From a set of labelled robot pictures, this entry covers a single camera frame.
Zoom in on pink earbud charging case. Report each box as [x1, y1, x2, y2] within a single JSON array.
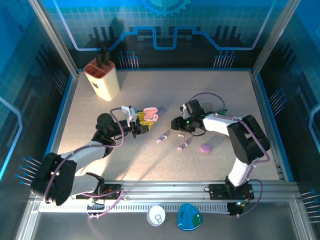
[[143, 107, 160, 123]]

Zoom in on beige knife block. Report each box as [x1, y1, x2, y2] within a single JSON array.
[[83, 58, 120, 102]]

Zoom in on aluminium frame post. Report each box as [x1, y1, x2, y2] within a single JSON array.
[[250, 0, 301, 78], [28, 0, 80, 79]]

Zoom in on white pull-tab can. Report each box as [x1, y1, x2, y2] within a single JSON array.
[[146, 204, 167, 227]]

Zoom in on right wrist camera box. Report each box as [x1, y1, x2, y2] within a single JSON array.
[[181, 99, 204, 120]]

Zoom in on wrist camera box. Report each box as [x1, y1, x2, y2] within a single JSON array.
[[181, 99, 204, 120], [121, 105, 139, 128]]

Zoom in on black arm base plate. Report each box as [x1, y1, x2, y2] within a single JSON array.
[[208, 183, 255, 200], [75, 183, 123, 200]]

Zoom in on white slotted cable duct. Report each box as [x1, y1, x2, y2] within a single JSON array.
[[38, 202, 230, 214]]

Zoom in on blue dome device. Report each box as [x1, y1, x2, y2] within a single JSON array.
[[177, 202, 204, 232]]

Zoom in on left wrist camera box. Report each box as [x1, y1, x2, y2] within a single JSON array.
[[121, 105, 139, 128]]

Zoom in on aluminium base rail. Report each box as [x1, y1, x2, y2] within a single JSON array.
[[28, 180, 301, 202]]

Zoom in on aluminium side rail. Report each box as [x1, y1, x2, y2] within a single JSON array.
[[250, 71, 288, 181], [43, 71, 81, 176]]

